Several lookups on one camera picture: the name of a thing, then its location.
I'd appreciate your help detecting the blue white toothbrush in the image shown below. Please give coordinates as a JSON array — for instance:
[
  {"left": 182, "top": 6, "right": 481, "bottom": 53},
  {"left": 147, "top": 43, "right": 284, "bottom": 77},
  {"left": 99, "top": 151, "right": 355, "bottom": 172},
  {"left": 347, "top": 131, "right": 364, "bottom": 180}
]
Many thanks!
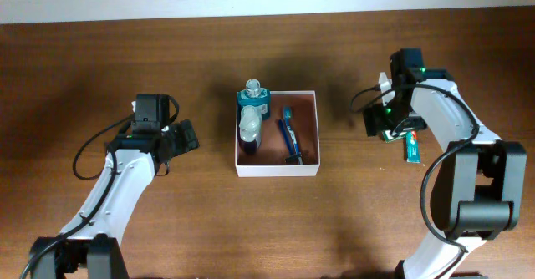
[{"left": 283, "top": 106, "right": 303, "bottom": 165}]

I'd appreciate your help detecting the clear purple liquid bottle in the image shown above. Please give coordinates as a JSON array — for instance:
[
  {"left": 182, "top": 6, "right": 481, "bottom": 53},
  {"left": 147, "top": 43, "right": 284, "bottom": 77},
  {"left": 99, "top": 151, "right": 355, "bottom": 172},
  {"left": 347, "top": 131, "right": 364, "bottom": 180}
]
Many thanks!
[{"left": 238, "top": 105, "right": 262, "bottom": 155}]

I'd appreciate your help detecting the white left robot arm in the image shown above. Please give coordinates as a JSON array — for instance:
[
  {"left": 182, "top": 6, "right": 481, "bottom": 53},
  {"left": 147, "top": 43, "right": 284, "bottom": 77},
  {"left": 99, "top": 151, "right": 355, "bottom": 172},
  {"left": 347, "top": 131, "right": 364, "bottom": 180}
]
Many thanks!
[{"left": 21, "top": 94, "right": 199, "bottom": 278}]

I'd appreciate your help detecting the blue disposable razor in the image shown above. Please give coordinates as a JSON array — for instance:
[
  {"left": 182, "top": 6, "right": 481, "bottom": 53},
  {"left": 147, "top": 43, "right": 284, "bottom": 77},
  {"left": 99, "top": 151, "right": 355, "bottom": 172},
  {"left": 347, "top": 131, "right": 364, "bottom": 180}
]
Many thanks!
[{"left": 278, "top": 119, "right": 303, "bottom": 165}]

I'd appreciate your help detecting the white cardboard box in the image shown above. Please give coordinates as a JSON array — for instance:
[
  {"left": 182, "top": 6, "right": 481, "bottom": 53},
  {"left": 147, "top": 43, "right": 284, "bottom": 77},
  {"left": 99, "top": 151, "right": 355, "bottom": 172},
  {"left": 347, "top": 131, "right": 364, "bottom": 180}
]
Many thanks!
[{"left": 234, "top": 90, "right": 321, "bottom": 177}]

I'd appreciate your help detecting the green red toothpaste tube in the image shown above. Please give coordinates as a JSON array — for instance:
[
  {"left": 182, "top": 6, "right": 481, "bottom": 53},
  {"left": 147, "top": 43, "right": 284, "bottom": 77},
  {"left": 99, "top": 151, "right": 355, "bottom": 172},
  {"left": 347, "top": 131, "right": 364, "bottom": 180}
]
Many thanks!
[{"left": 405, "top": 131, "right": 420, "bottom": 164}]

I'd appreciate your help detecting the teal mouthwash bottle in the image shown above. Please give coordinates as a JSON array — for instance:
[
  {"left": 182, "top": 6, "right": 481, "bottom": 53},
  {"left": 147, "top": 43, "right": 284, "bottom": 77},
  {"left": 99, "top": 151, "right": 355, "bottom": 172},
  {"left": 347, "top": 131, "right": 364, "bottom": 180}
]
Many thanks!
[{"left": 237, "top": 79, "right": 271, "bottom": 121}]

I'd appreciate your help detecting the white green soap packet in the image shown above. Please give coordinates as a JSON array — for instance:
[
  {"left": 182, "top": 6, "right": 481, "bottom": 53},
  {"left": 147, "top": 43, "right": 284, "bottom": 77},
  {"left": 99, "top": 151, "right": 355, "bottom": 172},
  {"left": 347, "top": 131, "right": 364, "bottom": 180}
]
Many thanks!
[{"left": 381, "top": 130, "right": 405, "bottom": 143}]

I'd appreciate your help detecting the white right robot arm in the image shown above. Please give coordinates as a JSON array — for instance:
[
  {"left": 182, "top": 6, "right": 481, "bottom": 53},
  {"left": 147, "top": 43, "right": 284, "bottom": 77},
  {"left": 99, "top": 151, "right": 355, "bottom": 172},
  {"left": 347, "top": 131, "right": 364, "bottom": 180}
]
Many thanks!
[{"left": 358, "top": 48, "right": 527, "bottom": 279}]

